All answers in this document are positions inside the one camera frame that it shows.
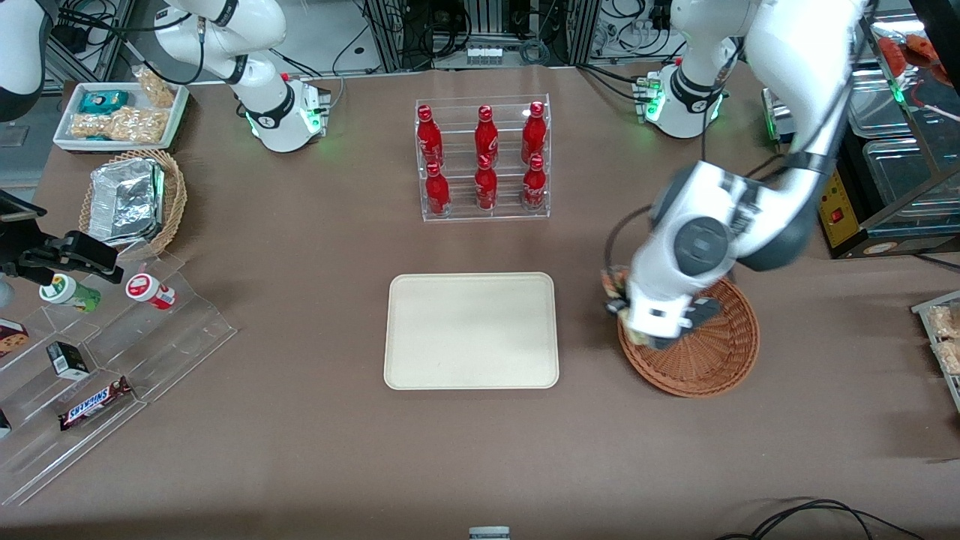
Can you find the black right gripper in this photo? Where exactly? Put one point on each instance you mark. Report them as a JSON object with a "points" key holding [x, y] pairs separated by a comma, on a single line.
{"points": [[16, 248]]}

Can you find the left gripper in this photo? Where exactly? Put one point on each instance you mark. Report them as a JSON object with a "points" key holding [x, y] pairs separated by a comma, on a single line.
{"points": [[617, 304]]}

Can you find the triangular sandwich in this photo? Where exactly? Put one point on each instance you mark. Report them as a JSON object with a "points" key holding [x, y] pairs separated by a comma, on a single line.
{"points": [[615, 283]]}

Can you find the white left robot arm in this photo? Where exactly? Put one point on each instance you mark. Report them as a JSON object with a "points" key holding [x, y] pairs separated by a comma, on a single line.
{"points": [[795, 60]]}

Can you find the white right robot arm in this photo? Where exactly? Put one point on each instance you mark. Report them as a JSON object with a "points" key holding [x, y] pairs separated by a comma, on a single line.
{"points": [[262, 82]]}

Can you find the brown round wicker basket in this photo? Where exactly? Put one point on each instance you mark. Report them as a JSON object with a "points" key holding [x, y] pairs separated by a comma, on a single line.
{"points": [[712, 364]]}

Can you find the light wicker basket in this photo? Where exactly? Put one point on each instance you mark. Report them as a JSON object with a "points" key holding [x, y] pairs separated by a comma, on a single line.
{"points": [[174, 202]]}

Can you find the white rectangular snack tray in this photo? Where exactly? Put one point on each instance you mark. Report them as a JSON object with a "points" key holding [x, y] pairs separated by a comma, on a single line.
{"points": [[67, 135]]}

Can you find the beige plastic tray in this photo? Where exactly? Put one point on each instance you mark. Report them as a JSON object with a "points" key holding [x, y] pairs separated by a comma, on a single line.
{"points": [[471, 330]]}

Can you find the grey tray with snacks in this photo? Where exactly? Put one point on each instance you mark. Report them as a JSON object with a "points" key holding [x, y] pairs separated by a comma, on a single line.
{"points": [[924, 309]]}

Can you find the green label white cap bottle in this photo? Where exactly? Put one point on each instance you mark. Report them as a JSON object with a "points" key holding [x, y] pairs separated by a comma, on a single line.
{"points": [[69, 292]]}

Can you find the aluminium foil container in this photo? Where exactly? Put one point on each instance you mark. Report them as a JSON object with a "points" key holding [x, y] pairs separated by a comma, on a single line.
{"points": [[124, 202]]}

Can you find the red label white cap bottle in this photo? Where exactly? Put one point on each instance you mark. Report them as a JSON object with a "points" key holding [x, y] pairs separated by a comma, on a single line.
{"points": [[150, 291]]}

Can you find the brown cookie box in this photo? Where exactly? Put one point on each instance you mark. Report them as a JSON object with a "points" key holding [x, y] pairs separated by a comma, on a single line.
{"points": [[11, 339]]}

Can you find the small black box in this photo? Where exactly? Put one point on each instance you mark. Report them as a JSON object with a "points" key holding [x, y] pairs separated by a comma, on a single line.
{"points": [[69, 361]]}

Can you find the clear acrylic stepped stand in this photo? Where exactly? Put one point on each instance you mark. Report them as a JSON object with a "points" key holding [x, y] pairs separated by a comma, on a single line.
{"points": [[165, 337]]}

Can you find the clear peanut snack bag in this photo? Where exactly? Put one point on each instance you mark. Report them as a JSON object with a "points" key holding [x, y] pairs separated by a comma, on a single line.
{"points": [[156, 88], [120, 125]]}

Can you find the Snickers chocolate bar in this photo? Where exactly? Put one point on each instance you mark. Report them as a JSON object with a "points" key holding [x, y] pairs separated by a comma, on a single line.
{"points": [[94, 405]]}

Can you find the teal snack packet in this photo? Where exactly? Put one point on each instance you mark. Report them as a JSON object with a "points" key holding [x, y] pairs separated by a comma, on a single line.
{"points": [[103, 101]]}

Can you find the red soda bottle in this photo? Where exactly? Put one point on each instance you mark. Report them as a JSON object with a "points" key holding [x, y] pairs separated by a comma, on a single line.
{"points": [[486, 187], [428, 139], [437, 193], [486, 135], [534, 187], [533, 133]]}

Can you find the dark small packet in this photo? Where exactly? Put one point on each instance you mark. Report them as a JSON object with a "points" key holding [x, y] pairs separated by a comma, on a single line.
{"points": [[4, 424]]}

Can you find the clear acrylic bottle rack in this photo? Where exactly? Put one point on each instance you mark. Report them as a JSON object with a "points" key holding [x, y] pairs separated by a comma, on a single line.
{"points": [[457, 214]]}

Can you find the black machine with yellow panel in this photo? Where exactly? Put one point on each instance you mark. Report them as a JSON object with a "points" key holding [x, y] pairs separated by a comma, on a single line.
{"points": [[844, 217]]}

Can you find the steel cylinder with green light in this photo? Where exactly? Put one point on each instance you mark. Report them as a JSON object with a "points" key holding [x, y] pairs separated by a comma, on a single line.
{"points": [[772, 112]]}

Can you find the steel food pan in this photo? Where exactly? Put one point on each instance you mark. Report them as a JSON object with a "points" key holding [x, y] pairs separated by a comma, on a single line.
{"points": [[900, 174], [877, 105]]}

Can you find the clear wrapped rice snack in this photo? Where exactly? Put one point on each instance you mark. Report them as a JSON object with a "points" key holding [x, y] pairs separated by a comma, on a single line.
{"points": [[949, 357], [945, 321]]}

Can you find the white power strip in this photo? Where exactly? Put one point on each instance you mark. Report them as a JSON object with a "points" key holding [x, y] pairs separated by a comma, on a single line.
{"points": [[484, 55]]}

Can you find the orange snack bag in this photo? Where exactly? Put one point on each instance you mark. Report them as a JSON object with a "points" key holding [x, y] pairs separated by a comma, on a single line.
{"points": [[919, 51]]}

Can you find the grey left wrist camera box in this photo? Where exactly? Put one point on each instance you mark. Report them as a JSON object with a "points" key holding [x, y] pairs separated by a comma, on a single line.
{"points": [[703, 313]]}

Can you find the grey camera mount block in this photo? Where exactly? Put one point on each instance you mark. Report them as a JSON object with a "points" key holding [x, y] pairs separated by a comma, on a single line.
{"points": [[489, 533]]}

